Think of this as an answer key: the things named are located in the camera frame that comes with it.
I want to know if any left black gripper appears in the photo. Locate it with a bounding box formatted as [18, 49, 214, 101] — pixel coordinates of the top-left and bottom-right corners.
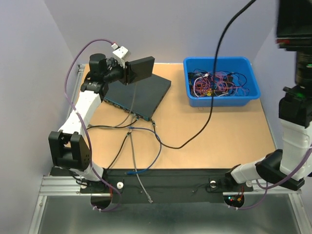
[102, 58, 138, 85]

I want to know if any small black switch box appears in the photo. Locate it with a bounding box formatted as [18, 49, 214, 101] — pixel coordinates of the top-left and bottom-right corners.
[131, 56, 155, 80]

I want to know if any black ethernet cable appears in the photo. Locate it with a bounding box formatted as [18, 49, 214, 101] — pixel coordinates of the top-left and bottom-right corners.
[152, 0, 256, 150]

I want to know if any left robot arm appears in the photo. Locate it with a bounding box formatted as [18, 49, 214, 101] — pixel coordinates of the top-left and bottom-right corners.
[48, 53, 130, 192]

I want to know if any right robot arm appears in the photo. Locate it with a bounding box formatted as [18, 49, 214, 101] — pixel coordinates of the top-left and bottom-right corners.
[224, 0, 312, 191]

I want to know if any blue plastic bin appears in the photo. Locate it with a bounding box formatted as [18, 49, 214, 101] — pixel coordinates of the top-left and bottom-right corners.
[183, 57, 261, 107]

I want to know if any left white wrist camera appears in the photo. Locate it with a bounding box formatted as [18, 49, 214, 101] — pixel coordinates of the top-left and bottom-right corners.
[111, 43, 131, 68]

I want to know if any large black network switch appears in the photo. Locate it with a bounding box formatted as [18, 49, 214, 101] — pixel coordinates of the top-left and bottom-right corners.
[104, 74, 171, 121]

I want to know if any tangled coloured wires bundle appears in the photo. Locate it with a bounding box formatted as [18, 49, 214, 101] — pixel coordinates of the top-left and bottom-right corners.
[187, 69, 251, 98]

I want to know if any blue ethernet cable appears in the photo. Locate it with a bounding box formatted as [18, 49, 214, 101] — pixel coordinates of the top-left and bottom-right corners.
[124, 125, 163, 176]

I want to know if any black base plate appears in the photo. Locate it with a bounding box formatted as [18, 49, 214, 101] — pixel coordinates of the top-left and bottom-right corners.
[80, 168, 254, 204]

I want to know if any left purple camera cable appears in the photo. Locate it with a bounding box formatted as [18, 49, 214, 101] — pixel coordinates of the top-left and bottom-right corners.
[63, 39, 122, 213]

